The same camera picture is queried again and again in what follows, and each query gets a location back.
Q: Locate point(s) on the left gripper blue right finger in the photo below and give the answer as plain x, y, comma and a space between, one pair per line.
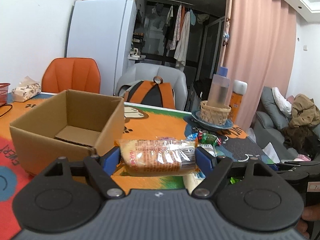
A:
216, 170

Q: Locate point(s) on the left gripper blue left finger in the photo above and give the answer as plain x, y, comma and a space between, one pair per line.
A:
99, 171

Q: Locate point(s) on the dark green snack packet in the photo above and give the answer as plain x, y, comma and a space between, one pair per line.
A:
207, 138

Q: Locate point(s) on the long bread package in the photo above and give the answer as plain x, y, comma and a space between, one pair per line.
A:
154, 158

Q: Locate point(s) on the white sandwich cracker package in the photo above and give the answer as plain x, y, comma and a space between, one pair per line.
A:
191, 181

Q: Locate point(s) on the blue snack packet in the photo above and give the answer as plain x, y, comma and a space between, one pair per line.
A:
192, 137

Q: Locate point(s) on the person's right hand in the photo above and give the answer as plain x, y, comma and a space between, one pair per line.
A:
310, 214

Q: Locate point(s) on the brown clothes pile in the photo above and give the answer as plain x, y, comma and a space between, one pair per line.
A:
302, 132

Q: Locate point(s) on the brown cardboard box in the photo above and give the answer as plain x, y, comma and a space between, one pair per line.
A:
71, 124

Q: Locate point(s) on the woven bamboo basket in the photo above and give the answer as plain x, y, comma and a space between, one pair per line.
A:
217, 114

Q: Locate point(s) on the blue ceramic plate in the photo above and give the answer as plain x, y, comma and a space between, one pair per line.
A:
196, 116

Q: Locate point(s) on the grey sofa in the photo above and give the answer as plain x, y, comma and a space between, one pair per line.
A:
267, 125

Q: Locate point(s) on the clear bottle purple cap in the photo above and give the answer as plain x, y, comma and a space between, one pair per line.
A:
219, 88

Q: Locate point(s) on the orange spray can white cap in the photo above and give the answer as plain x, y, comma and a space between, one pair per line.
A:
239, 90

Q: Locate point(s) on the orange black backpack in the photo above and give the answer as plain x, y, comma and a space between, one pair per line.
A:
154, 92

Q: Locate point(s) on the orange chair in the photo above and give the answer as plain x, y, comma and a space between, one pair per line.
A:
71, 73

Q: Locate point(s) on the floral tissue pack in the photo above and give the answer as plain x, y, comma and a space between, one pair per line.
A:
26, 89

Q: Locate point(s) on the red plastic basket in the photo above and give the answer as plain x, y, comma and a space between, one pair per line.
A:
4, 93

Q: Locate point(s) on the white refrigerator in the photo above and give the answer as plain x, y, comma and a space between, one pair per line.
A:
103, 30

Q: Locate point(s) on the pink curtain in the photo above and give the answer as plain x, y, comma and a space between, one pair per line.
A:
260, 50

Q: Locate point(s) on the hanging clothes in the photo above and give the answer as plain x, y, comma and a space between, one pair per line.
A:
176, 31

